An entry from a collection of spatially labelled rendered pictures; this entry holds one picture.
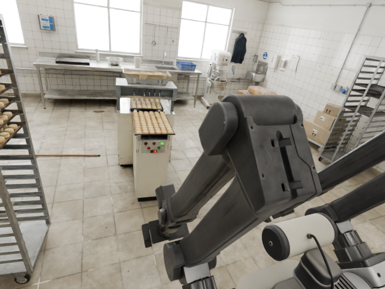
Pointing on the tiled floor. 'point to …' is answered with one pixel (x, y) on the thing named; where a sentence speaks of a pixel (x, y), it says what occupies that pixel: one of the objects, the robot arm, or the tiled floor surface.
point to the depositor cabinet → (124, 158)
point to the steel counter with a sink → (48, 61)
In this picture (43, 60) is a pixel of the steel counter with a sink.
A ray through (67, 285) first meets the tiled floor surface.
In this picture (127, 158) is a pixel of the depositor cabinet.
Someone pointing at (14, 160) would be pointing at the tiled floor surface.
